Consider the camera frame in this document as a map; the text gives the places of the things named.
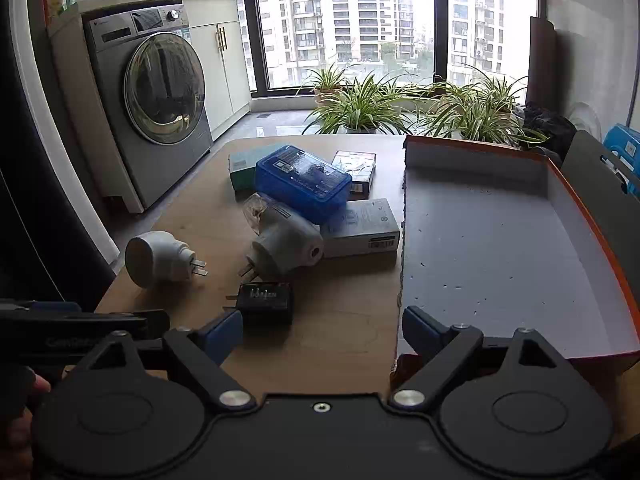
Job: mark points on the green-capped white bottle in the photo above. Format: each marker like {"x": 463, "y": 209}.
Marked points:
{"x": 56, "y": 2}

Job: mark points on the silver washing machine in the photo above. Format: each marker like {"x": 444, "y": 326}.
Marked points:
{"x": 150, "y": 110}

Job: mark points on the grey wood-grain chair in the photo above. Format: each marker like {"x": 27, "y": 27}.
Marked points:
{"x": 600, "y": 200}

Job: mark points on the blue plastic box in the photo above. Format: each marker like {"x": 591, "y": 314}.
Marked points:
{"x": 300, "y": 185}

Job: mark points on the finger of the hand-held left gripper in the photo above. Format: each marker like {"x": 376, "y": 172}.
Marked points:
{"x": 55, "y": 306}
{"x": 155, "y": 321}

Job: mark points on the round white plug-in vaporizer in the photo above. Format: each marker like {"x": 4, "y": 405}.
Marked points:
{"x": 150, "y": 257}

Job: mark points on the black charger plug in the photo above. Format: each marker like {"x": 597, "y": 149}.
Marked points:
{"x": 265, "y": 302}

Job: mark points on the colourful card box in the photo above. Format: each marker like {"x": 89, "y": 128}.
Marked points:
{"x": 360, "y": 170}

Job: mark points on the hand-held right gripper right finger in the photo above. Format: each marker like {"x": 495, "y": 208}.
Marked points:
{"x": 417, "y": 332}

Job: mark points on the dark curved panel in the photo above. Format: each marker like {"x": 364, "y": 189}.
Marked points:
{"x": 40, "y": 185}

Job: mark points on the small potted spider plant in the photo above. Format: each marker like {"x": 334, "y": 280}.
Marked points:
{"x": 327, "y": 82}

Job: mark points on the teal paper box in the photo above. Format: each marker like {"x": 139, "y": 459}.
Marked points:
{"x": 240, "y": 167}

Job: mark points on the person's left hand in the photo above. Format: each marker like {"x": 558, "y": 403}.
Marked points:
{"x": 15, "y": 430}

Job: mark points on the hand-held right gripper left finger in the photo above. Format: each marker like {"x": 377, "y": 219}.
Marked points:
{"x": 225, "y": 335}

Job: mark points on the dark-framed window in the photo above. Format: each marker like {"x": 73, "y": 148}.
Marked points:
{"x": 440, "y": 20}

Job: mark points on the white cabinet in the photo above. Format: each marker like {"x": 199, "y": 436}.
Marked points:
{"x": 220, "y": 75}

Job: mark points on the blue plastic stool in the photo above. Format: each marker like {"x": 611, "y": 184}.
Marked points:
{"x": 625, "y": 145}

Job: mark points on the black bag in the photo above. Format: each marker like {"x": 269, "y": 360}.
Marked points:
{"x": 550, "y": 127}

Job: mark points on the white paper box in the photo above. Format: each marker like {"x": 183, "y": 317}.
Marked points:
{"x": 365, "y": 225}

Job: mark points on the white plug-in vaporizer with bottle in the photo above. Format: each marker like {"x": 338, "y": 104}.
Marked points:
{"x": 285, "y": 245}

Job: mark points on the white fan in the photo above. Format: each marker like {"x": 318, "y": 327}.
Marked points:
{"x": 586, "y": 117}

